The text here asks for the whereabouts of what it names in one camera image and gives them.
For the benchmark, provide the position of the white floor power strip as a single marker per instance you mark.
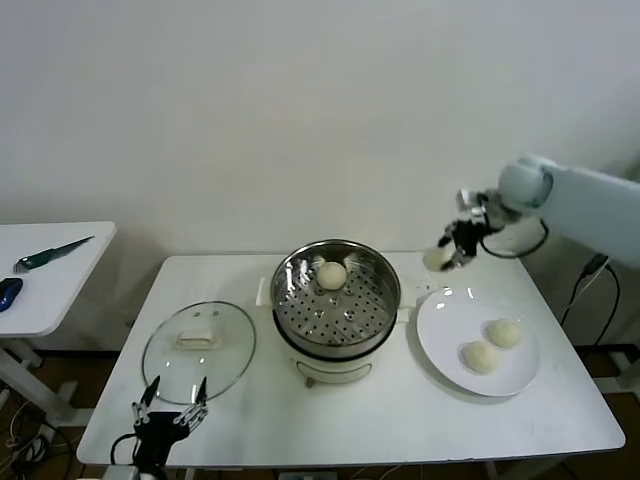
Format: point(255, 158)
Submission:
point(310, 476)

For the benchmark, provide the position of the white side table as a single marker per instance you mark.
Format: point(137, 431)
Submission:
point(60, 300)

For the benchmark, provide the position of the white metal frame foot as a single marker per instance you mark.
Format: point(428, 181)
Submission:
point(627, 382)

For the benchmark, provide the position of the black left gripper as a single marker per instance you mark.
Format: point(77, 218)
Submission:
point(155, 432)

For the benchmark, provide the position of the white round plate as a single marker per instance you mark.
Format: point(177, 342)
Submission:
point(440, 360)

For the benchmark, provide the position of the white steamed baozi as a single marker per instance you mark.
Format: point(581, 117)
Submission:
point(481, 357)
point(436, 257)
point(331, 276)
point(505, 333)

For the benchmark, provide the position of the white electric cooker base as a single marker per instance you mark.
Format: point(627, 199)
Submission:
point(330, 372)

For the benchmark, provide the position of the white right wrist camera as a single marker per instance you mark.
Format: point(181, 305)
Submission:
point(467, 199)

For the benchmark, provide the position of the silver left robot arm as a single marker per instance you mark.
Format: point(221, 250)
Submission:
point(120, 475)

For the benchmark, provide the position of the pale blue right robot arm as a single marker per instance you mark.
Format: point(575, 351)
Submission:
point(590, 205)

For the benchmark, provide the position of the blue plastic object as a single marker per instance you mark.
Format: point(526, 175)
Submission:
point(10, 295)

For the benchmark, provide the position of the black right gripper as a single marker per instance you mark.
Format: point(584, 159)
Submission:
point(470, 237)

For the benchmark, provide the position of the stainless steel steamer basket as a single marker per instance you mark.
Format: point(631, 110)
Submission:
point(325, 320)

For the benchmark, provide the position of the white main table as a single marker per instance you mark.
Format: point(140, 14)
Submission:
point(300, 430)

